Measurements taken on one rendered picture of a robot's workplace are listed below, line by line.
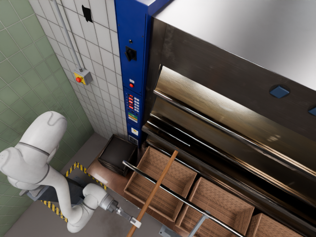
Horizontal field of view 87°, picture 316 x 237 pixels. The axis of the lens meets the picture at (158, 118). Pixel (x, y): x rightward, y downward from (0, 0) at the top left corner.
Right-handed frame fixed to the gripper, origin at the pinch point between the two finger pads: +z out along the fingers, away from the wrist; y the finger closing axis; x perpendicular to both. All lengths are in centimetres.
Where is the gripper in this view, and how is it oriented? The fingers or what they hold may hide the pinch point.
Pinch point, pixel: (135, 222)
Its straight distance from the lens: 129.4
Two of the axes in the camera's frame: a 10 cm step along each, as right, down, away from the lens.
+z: 8.5, 5.0, -1.6
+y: -1.2, 4.8, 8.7
